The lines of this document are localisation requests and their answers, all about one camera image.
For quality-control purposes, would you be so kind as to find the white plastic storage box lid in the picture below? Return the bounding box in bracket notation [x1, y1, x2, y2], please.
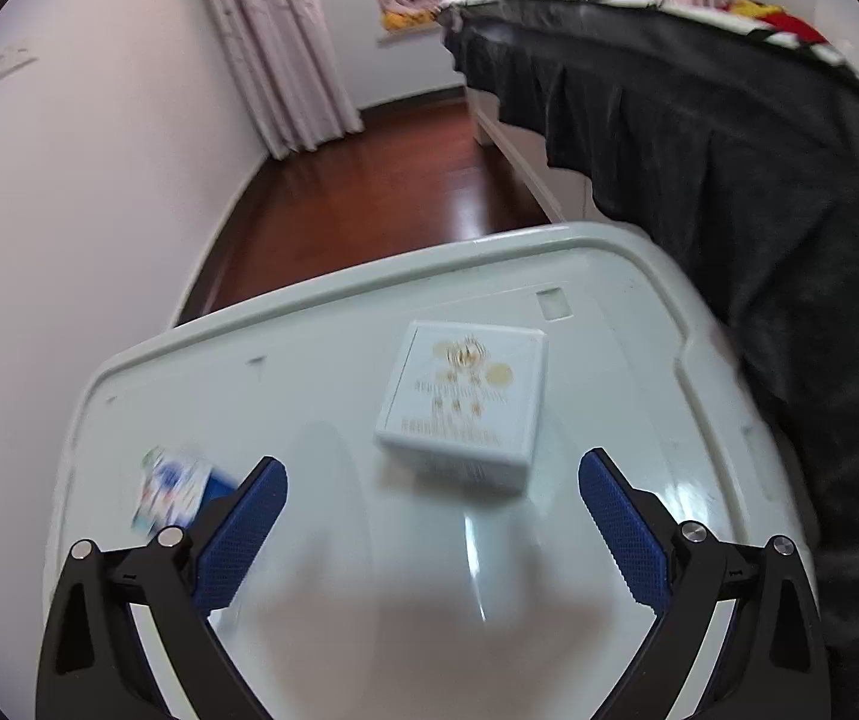
[43, 220, 822, 720]

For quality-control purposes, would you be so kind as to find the white box with gold print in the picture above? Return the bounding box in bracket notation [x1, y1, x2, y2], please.
[374, 319, 551, 495]

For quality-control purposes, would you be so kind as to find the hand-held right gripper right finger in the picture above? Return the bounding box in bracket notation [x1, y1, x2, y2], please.
[578, 447, 830, 720]

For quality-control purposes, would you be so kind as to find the small blue white box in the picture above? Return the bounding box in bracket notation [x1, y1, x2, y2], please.
[131, 445, 242, 539]

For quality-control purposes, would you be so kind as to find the dark grey bed skirt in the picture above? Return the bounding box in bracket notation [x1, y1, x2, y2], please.
[440, 0, 859, 720]

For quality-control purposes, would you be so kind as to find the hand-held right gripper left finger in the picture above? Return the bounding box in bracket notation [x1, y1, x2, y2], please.
[35, 455, 289, 720]

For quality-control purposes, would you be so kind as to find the black white printed blanket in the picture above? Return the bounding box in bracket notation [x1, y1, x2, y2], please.
[437, 0, 859, 127]

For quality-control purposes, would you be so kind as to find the red yellow plush toy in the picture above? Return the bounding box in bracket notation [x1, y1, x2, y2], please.
[720, 0, 833, 47]

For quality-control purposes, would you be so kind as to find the white bed frame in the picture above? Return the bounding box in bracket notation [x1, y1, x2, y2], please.
[465, 85, 597, 227]

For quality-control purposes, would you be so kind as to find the white window sill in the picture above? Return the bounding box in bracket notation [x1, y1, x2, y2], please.
[376, 22, 450, 43]

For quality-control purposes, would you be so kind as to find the white wall socket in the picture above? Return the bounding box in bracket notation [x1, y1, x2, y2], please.
[0, 37, 34, 83]

